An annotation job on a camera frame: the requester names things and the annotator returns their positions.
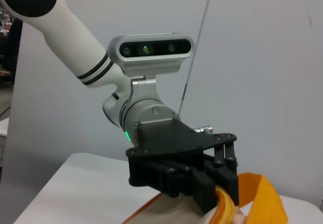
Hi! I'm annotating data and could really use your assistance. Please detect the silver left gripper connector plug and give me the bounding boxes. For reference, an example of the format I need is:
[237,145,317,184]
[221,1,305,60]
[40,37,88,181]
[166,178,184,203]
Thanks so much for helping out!
[192,125,214,135]

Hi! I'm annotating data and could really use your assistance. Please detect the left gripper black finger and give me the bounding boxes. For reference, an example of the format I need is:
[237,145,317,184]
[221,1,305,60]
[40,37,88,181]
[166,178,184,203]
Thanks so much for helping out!
[202,140,240,206]
[163,161,219,214]

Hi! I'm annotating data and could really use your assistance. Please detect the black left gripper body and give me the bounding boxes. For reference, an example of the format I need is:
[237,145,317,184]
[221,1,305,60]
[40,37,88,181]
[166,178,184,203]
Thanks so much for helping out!
[125,119,238,199]

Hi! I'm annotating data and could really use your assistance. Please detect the silver camera mount bracket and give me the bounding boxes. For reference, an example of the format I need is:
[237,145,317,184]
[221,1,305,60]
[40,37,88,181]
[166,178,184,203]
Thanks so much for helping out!
[129,75,163,104]

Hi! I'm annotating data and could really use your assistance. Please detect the beige food bag orange zipper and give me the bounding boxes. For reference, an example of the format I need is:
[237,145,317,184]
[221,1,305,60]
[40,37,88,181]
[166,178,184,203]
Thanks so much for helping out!
[123,173,290,224]

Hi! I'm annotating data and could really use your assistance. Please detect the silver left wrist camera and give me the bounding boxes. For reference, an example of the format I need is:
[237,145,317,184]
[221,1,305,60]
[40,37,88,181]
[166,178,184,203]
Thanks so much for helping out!
[106,32,195,77]

